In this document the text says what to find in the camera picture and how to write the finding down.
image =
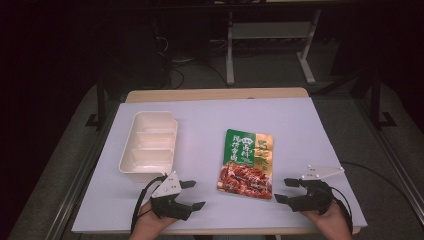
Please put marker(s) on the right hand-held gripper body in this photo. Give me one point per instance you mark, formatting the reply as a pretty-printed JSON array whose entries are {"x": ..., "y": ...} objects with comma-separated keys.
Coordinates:
[{"x": 315, "y": 196}]

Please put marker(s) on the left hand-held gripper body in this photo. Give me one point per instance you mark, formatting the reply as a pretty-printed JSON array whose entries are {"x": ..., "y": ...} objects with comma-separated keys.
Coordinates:
[{"x": 166, "y": 189}]

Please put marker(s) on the white plastic compartment tray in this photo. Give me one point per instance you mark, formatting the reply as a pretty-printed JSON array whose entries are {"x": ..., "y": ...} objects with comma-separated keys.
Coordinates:
[{"x": 150, "y": 160}]

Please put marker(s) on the green and red food packet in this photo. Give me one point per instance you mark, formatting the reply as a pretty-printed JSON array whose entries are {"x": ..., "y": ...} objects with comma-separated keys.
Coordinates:
[{"x": 245, "y": 160}]

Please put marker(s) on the person's right hand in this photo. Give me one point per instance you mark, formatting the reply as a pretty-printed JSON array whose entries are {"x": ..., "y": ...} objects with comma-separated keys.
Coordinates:
[{"x": 330, "y": 221}]

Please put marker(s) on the person's left hand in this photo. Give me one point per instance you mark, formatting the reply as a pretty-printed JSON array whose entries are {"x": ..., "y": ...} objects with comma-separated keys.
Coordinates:
[{"x": 150, "y": 224}]

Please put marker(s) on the pale lavender table mat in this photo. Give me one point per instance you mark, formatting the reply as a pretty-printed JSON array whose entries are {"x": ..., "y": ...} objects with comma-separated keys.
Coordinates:
[{"x": 206, "y": 113}]

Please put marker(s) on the black metal stand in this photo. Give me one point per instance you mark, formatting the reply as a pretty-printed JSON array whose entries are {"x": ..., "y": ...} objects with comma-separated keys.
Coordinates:
[
  {"x": 376, "y": 100},
  {"x": 101, "y": 100}
]

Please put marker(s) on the white metal stand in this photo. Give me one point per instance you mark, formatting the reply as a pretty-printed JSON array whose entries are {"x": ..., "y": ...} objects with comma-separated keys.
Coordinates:
[{"x": 229, "y": 50}]

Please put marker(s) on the aluminium rail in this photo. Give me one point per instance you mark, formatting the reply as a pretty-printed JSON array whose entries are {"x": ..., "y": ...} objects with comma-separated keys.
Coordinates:
[
  {"x": 76, "y": 186},
  {"x": 393, "y": 166}
]

